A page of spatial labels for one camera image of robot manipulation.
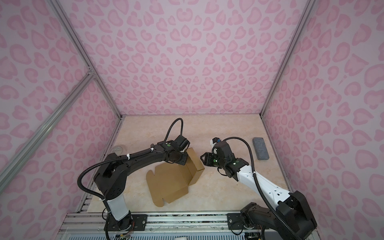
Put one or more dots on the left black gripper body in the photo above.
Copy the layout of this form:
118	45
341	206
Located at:
182	157

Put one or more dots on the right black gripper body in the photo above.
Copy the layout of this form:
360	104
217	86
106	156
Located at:
219	162

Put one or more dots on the brown cardboard box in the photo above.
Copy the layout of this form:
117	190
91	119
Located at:
169	182

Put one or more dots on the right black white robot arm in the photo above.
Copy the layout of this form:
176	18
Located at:
287	213

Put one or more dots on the grey felt case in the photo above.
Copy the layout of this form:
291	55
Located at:
261	149

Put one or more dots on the clear tape roll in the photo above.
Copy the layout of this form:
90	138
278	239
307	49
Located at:
119	150

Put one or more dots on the left diagonal aluminium strut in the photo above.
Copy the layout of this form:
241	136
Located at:
26	151

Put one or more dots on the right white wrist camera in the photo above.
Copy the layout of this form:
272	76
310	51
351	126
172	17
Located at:
214	141

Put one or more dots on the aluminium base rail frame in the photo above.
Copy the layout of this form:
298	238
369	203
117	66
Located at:
208	225

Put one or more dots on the left corner aluminium post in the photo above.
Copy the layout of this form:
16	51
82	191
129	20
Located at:
64	20

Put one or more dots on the corner aluminium post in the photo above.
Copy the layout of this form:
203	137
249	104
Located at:
306	15
64	20

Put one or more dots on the right corner aluminium post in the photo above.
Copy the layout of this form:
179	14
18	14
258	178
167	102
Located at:
306	15

